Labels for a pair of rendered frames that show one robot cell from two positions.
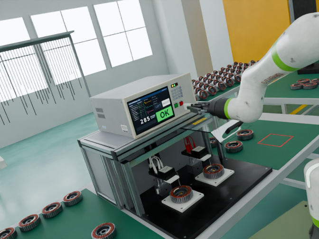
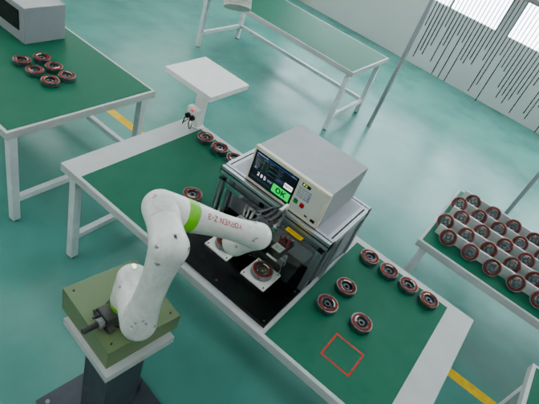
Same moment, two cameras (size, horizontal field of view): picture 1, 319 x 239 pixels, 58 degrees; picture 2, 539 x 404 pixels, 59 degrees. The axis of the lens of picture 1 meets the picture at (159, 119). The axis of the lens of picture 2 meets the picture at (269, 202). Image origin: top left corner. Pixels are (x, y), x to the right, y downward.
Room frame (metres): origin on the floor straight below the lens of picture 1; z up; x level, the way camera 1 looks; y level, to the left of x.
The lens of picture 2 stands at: (0.42, -1.57, 2.53)
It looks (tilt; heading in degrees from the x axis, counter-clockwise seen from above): 38 degrees down; 58
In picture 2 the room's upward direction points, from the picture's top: 22 degrees clockwise
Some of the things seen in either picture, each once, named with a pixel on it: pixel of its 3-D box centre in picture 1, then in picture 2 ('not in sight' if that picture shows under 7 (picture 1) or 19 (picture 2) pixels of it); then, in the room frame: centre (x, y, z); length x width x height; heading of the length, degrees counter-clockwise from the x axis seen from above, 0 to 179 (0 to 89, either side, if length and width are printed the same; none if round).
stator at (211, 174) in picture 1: (213, 170); (261, 271); (1.38, -0.21, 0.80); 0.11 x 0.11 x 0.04
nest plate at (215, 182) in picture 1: (214, 175); (261, 274); (1.38, -0.21, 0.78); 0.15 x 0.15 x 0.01; 35
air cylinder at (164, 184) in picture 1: (163, 187); not in sight; (1.36, 0.07, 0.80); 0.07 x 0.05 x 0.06; 125
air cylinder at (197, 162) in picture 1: (194, 166); not in sight; (1.50, -0.12, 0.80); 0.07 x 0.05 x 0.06; 125
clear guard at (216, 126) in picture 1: (211, 126); (287, 245); (1.42, -0.25, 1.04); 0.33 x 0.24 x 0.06; 35
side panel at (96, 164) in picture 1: (101, 176); not in sight; (1.45, 0.39, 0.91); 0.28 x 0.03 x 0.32; 35
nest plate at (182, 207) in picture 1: (182, 198); (224, 245); (1.24, -0.01, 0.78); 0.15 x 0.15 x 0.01; 35
